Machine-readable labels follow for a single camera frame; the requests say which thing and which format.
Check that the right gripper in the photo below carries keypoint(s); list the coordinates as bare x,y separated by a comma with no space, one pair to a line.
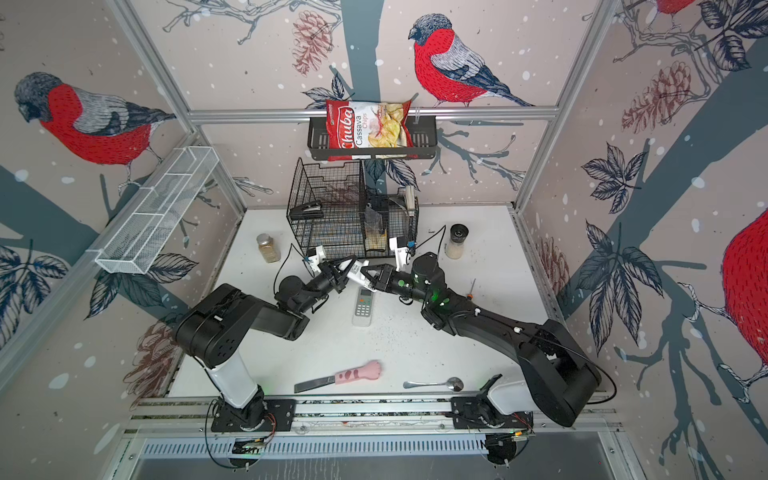
388,279

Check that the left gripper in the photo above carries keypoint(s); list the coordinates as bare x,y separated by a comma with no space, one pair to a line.
338,281

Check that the white remote control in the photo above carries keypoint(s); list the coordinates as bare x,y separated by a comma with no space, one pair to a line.
354,271
362,316

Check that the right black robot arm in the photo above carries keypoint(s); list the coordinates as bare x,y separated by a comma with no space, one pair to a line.
559,376

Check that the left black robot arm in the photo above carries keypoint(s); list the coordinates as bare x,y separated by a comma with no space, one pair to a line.
212,331

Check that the black stapler in basket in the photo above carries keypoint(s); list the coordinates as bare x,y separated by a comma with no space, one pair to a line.
306,211

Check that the brown spice jar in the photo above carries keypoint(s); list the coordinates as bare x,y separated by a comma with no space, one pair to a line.
268,248

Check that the black lid shaker jar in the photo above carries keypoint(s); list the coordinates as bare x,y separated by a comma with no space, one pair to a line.
454,247

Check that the orange black screwdriver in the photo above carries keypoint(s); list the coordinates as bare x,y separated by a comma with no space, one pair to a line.
470,295

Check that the metal spoon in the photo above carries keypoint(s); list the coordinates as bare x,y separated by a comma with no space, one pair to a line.
453,384

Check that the red cassava chips bag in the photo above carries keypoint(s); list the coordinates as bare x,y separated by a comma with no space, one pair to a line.
364,125

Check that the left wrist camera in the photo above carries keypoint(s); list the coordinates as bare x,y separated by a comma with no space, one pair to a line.
315,256

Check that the black wire basket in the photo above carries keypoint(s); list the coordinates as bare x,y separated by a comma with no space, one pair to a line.
358,220

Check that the pink handled knife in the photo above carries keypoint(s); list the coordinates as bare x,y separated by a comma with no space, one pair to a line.
370,371

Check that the black wall shelf basket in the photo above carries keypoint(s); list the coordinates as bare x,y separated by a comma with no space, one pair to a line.
423,135

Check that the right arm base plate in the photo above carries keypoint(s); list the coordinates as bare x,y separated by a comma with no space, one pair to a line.
474,413

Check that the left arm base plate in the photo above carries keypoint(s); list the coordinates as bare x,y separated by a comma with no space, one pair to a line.
260,415

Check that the white wire wall shelf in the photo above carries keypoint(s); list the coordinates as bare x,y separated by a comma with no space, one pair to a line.
162,203

